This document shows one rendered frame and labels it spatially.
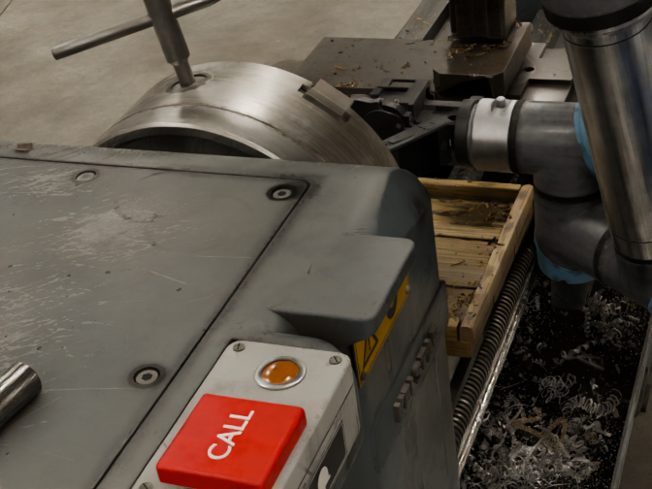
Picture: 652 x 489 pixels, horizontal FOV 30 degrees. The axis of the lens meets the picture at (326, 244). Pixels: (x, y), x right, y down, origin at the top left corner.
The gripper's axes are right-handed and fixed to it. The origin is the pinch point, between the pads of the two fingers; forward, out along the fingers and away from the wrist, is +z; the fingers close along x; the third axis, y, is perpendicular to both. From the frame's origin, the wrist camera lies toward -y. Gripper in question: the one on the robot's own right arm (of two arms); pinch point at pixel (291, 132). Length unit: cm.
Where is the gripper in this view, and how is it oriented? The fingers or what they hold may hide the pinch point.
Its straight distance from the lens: 132.7
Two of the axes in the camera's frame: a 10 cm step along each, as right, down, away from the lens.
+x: -1.3, -8.4, -5.3
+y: 3.5, -5.4, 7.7
